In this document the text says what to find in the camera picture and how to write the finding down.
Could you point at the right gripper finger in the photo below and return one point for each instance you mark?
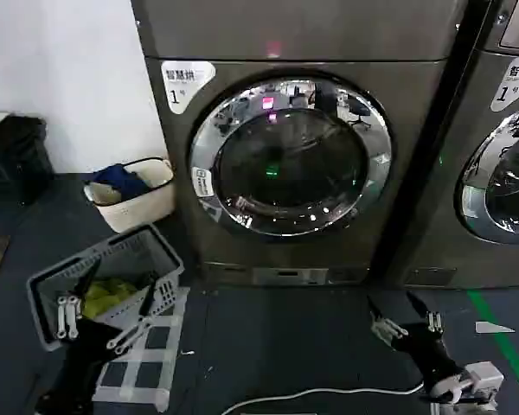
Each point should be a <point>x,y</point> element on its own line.
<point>382,324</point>
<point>430,315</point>

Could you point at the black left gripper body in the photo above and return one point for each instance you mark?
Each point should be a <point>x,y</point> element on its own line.
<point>84,354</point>

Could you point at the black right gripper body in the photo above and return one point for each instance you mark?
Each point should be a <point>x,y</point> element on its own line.
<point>428,352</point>

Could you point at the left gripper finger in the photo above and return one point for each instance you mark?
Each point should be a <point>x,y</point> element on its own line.
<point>68,315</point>
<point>132,335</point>

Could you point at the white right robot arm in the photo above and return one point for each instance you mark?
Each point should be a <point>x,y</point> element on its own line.
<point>467,384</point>

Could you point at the white plastic grid crate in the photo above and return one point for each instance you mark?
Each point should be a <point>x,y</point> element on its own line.
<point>155,346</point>

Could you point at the yellow-green cloth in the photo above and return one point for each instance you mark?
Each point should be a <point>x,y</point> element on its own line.
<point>108,294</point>

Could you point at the green floor tape strip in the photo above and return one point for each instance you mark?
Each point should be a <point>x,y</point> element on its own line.
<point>499,337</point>

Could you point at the grey slotted plastic basket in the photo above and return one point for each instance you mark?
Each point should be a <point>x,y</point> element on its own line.
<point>125,253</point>

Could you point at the white laundry basket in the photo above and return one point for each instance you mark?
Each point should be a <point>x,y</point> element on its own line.
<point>132,212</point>

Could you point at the dark blue garment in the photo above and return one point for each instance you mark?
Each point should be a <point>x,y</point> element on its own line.
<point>120,178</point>

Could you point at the round glass dryer door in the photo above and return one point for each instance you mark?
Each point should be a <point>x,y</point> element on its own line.
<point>508,181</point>
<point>290,157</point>

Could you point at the black storage crate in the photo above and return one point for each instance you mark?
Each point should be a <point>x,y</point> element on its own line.
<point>15,160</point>

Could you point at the grey dryer with control panel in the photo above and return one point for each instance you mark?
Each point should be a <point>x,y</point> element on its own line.
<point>471,129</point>

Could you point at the white number sticker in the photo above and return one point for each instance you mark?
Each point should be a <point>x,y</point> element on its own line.
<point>511,82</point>
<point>182,84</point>

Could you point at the grey dryer with round door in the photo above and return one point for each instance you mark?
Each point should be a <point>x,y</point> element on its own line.
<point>285,39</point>

